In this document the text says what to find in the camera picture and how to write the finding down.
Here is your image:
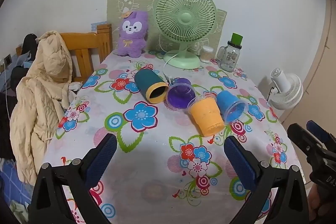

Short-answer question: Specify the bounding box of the orange plastic cup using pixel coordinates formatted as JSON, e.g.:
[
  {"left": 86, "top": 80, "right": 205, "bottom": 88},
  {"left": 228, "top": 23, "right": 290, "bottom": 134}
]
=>
[{"left": 188, "top": 96, "right": 225, "bottom": 137}]

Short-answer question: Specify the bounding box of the blue plastic cup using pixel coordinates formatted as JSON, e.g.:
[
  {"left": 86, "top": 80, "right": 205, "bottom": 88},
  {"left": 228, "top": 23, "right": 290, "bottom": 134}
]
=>
[{"left": 217, "top": 90, "right": 247, "bottom": 123}]

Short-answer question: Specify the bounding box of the purple plastic cup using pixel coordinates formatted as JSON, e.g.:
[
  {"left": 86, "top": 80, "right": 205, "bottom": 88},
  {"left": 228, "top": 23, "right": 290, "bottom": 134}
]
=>
[{"left": 165, "top": 77, "right": 196, "bottom": 111}]

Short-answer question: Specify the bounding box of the teal cup with yellow rim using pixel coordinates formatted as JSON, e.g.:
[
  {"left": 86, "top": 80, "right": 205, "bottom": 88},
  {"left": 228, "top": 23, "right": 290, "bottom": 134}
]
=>
[{"left": 134, "top": 69, "right": 169, "bottom": 104}]

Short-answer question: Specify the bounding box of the person's right hand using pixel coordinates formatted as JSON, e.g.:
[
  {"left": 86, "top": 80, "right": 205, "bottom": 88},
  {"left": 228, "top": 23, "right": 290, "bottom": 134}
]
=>
[{"left": 307, "top": 184, "right": 335, "bottom": 223}]

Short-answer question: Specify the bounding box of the blue checkered bedding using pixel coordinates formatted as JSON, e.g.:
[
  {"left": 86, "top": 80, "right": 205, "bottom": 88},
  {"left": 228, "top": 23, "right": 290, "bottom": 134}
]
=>
[{"left": 0, "top": 157, "right": 34, "bottom": 222}]

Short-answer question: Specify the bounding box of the white clip fan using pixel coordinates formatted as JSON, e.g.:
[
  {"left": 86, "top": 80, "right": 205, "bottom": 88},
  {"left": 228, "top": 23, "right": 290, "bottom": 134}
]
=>
[{"left": 269, "top": 68, "right": 303, "bottom": 110}]

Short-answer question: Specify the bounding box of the beige puffer jacket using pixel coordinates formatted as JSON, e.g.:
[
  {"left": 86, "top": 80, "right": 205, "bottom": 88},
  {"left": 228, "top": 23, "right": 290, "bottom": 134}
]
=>
[{"left": 10, "top": 31, "right": 72, "bottom": 185}]

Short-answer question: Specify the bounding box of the floral tablecloth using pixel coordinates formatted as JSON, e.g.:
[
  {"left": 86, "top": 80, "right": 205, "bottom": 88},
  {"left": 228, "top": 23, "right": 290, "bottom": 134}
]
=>
[{"left": 45, "top": 51, "right": 299, "bottom": 223}]

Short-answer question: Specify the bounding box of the glass jar with green lid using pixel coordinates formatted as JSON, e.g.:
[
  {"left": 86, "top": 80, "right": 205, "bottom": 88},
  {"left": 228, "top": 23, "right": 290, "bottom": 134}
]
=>
[{"left": 217, "top": 33, "right": 243, "bottom": 72}]

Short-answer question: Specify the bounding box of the cotton swab container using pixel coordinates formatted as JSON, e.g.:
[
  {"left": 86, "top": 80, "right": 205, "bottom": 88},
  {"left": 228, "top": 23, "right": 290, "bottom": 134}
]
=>
[{"left": 199, "top": 46, "right": 214, "bottom": 63}]

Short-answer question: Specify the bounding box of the wooden chair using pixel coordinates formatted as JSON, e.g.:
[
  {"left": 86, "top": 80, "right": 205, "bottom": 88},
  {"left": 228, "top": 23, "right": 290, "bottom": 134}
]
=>
[{"left": 20, "top": 24, "right": 112, "bottom": 84}]

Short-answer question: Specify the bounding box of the green desk fan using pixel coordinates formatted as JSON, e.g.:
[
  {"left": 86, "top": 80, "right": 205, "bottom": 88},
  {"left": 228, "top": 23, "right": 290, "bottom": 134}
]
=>
[{"left": 154, "top": 0, "right": 217, "bottom": 69}]

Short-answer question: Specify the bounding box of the purple plush bunny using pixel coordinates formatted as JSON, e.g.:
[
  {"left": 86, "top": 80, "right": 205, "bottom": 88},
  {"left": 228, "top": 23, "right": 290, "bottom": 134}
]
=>
[{"left": 117, "top": 10, "right": 148, "bottom": 58}]

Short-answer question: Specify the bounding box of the beige patterned board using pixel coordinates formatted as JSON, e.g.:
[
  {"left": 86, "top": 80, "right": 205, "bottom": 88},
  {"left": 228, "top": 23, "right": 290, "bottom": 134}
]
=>
[{"left": 106, "top": 0, "right": 228, "bottom": 59}]

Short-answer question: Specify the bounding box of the white fan cable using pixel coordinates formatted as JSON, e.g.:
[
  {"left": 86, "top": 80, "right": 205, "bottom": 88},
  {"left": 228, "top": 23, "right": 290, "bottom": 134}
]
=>
[{"left": 162, "top": 49, "right": 182, "bottom": 83}]

